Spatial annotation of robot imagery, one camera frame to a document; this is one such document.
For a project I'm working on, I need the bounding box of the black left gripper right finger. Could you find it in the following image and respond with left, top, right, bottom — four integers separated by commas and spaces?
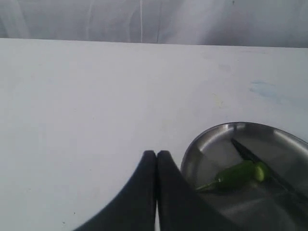
156, 151, 242, 231

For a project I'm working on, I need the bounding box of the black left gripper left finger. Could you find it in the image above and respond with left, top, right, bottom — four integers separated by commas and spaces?
76, 151, 157, 231

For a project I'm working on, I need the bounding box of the green cucumber piece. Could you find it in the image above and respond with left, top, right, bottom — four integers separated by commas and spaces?
196, 160, 270, 192

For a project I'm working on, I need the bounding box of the black knife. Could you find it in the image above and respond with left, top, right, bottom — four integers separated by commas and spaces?
231, 138, 308, 215

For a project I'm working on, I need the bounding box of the round stainless steel plate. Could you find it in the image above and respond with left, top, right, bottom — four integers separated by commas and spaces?
181, 122, 308, 231

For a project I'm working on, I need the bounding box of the white backdrop curtain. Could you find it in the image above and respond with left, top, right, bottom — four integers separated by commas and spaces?
0, 0, 308, 48

